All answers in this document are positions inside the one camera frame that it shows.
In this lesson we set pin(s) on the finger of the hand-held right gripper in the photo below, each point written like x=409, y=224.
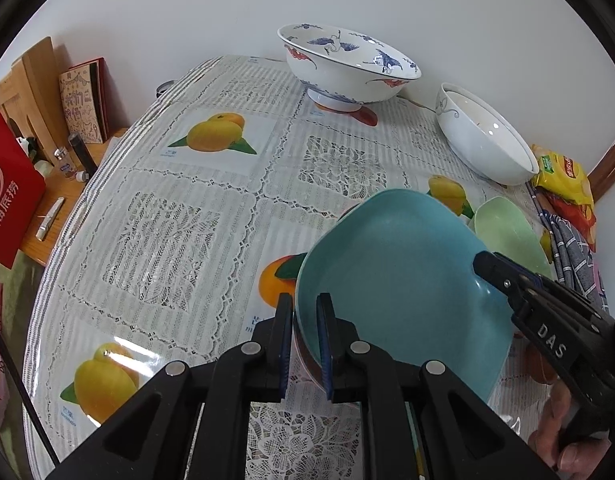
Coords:
x=507, y=275

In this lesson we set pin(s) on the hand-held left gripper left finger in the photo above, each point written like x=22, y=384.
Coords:
x=286, y=340

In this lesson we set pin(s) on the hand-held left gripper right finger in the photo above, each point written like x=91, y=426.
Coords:
x=325, y=345

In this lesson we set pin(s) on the teal plate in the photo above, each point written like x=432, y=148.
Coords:
x=402, y=285

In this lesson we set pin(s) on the person's right hand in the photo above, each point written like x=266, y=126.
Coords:
x=552, y=445

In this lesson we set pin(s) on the light green dish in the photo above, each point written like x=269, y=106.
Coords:
x=507, y=235

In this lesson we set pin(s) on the grey checked cloth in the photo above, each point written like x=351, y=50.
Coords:
x=572, y=255

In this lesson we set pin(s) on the red chips bag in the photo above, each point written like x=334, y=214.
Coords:
x=577, y=215

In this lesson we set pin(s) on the yellow chips bag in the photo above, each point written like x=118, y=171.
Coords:
x=562, y=175

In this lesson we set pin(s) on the white bowl grey scroll pattern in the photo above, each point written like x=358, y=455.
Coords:
x=482, y=155

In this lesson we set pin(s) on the fruit print lace tablecloth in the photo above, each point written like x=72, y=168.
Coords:
x=187, y=240

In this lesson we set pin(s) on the wooden side table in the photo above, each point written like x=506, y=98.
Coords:
x=52, y=230

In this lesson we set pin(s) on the white pen-shaped tool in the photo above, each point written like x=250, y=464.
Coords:
x=50, y=219

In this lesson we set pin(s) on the blue crane pattern bowl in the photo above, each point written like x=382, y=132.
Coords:
x=337, y=70

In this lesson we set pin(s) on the thin black rod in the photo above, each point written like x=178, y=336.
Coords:
x=22, y=386

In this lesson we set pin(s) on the black bottle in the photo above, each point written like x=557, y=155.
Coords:
x=82, y=152

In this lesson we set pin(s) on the dark round metal object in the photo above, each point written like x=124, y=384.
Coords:
x=165, y=89

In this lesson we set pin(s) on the small clear bottle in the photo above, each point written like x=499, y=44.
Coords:
x=63, y=160

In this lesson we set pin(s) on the red cover notebook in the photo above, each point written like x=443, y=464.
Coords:
x=80, y=105

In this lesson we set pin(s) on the red paper bag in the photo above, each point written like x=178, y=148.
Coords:
x=7, y=195

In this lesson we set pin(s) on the wooden stand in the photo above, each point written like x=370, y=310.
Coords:
x=37, y=85

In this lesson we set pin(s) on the wooden door frame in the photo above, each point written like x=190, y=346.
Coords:
x=612, y=170

